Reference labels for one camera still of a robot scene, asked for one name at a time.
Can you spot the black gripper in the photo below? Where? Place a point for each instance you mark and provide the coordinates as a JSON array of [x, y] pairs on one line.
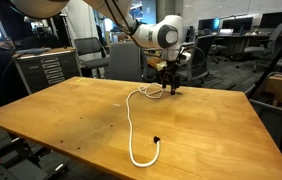
[[171, 68]]

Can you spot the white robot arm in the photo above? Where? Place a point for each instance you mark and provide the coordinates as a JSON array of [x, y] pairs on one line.
[[147, 33]]

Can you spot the dark grey office chair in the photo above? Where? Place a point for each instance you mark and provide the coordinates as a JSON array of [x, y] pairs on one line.
[[201, 60]]

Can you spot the small clear tape piece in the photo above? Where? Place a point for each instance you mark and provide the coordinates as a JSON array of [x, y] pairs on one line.
[[116, 105]]

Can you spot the black computer monitor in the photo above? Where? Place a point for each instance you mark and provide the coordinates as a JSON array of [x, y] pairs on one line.
[[281, 19], [237, 24], [209, 25]]

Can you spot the silver laptop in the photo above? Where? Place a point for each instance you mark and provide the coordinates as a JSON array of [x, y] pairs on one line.
[[226, 32]]

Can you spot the grey mesh office chair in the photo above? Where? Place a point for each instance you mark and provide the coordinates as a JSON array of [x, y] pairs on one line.
[[87, 45]]

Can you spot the whiteboard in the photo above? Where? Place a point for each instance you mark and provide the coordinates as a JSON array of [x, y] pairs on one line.
[[227, 8]]

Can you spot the white curtain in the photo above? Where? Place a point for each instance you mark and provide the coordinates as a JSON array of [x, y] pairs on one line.
[[77, 26]]

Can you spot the grey bin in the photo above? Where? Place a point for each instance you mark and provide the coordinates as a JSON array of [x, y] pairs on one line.
[[271, 123]]

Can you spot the metal drawer cabinet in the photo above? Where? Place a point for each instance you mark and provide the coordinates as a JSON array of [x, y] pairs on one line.
[[47, 70]]

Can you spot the black stand frame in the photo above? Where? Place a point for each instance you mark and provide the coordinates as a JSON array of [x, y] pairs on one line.
[[24, 150]]

